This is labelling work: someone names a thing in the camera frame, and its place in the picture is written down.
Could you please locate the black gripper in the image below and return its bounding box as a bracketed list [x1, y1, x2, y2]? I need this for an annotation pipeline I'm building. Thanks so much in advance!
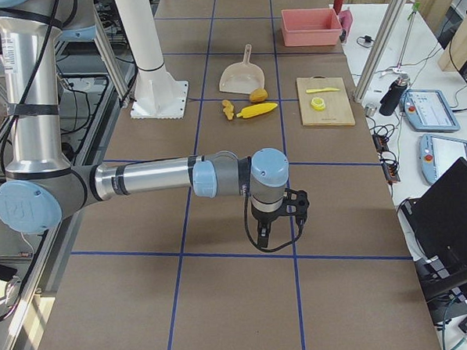
[250, 188, 310, 247]

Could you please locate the yellow toy corn cob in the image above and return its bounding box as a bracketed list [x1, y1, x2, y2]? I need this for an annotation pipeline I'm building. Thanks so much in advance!
[236, 103, 278, 119]

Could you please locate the tan toy ginger root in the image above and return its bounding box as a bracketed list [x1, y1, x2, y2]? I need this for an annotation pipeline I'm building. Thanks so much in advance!
[221, 99, 235, 121]

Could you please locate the brown toy potato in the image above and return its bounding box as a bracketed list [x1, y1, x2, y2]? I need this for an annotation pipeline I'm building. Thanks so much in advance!
[249, 88, 268, 103]

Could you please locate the beige plastic dustpan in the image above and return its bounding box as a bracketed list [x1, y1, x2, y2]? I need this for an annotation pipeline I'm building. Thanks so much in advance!
[218, 43, 265, 95]

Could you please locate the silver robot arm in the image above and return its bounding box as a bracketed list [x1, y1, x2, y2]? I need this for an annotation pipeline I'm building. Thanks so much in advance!
[0, 0, 310, 253]

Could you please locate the pink plastic bin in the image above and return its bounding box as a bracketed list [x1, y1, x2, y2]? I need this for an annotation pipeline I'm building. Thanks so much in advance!
[281, 8, 343, 47]

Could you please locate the yellow toy lemon slice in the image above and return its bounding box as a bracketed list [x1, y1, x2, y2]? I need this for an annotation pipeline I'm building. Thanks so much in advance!
[311, 97, 326, 111]

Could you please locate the wooden cutting board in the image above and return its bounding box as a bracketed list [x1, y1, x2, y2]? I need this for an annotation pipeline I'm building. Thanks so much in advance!
[296, 77, 355, 126]

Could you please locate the yellow plastic knife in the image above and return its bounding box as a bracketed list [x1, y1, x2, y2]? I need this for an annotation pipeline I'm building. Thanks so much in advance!
[305, 87, 340, 94]

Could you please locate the black water bottle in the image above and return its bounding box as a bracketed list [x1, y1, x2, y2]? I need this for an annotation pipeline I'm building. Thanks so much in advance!
[379, 78, 409, 116]

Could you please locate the teach pendant tablet near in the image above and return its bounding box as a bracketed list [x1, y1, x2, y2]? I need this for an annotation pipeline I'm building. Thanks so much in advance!
[419, 134, 467, 184]

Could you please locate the teach pendant tablet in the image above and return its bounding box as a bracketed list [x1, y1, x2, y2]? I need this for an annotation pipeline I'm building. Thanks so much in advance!
[401, 89, 461, 132]
[419, 134, 467, 184]

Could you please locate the teach pendant tablet far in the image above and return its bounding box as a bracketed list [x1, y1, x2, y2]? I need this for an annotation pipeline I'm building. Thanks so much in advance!
[401, 89, 461, 132]

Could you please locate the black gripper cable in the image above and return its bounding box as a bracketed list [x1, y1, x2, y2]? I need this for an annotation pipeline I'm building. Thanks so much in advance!
[242, 190, 311, 256]

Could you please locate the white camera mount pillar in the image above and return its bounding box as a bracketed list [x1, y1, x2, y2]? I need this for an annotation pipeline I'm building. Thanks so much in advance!
[115, 0, 189, 119]

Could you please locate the aluminium frame post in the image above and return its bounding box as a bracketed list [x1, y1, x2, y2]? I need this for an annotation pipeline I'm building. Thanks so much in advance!
[353, 0, 407, 103]

